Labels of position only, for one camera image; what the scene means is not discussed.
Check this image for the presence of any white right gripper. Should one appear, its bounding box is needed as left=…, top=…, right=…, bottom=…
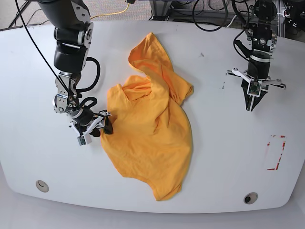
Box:
left=69, top=109, right=113, bottom=137

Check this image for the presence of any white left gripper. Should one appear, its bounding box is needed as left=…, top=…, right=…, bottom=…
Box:
left=226, top=68, right=286, bottom=111

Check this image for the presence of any orange t-shirt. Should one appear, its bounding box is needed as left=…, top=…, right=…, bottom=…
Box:
left=101, top=33, right=193, bottom=201

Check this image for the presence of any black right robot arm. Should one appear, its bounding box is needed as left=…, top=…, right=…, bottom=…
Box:
left=38, top=0, right=113, bottom=146

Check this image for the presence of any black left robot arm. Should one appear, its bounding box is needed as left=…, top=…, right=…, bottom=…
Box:
left=226, top=0, right=286, bottom=112

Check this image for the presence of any red tape rectangle marking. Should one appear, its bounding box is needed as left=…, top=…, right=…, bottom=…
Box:
left=264, top=135, right=286, bottom=171

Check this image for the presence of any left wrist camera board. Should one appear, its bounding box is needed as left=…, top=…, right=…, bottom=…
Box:
left=247, top=81, right=262, bottom=97

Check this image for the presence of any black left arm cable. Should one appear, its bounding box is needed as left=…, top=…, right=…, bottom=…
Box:
left=233, top=14, right=255, bottom=62

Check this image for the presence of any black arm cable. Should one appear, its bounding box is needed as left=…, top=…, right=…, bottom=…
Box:
left=233, top=14, right=255, bottom=62
left=14, top=0, right=83, bottom=113

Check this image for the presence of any white cable on floor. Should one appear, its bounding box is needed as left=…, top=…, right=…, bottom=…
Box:
left=225, top=10, right=284, bottom=28

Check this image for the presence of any left table cable grommet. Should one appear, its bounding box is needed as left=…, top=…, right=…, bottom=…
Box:
left=35, top=180, right=49, bottom=193

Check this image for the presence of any table cable grommet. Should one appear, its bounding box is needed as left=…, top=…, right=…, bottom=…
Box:
left=244, top=192, right=258, bottom=205
left=35, top=180, right=49, bottom=193

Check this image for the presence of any right table cable grommet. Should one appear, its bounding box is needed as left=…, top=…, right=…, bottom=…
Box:
left=244, top=192, right=258, bottom=205

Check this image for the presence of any aluminium frame stand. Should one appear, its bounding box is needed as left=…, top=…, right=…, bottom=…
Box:
left=149, top=0, right=286, bottom=38

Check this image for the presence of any yellow cable on floor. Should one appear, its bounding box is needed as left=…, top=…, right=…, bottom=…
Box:
left=90, top=2, right=130, bottom=20

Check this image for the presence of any black cable on floor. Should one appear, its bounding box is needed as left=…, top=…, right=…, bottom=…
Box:
left=25, top=0, right=69, bottom=26

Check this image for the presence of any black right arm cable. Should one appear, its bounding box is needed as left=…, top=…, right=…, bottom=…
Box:
left=14, top=0, right=83, bottom=113

